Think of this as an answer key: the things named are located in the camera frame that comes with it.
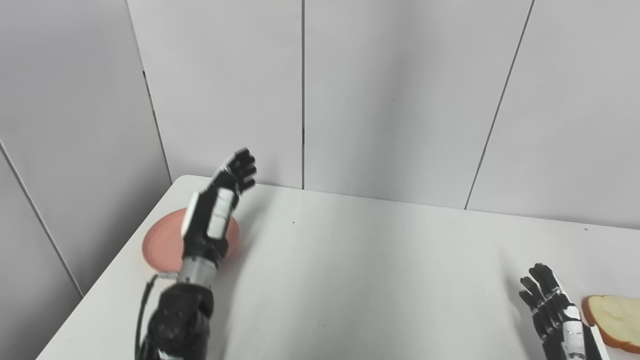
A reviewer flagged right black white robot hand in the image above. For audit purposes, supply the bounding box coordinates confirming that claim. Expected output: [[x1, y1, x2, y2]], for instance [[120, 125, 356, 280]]
[[518, 263, 611, 360]]

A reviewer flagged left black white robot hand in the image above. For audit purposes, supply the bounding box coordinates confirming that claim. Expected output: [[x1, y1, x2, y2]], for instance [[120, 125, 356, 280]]
[[180, 148, 258, 267]]

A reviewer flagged slice of bread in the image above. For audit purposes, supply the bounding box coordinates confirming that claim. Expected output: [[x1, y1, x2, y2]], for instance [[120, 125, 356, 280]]
[[581, 294, 640, 354]]

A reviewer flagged pink round plate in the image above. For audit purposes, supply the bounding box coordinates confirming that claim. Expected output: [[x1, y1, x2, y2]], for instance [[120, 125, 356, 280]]
[[142, 208, 240, 274]]

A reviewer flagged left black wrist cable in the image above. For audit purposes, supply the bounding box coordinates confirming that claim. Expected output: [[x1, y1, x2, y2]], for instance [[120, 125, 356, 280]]
[[134, 272, 178, 360]]

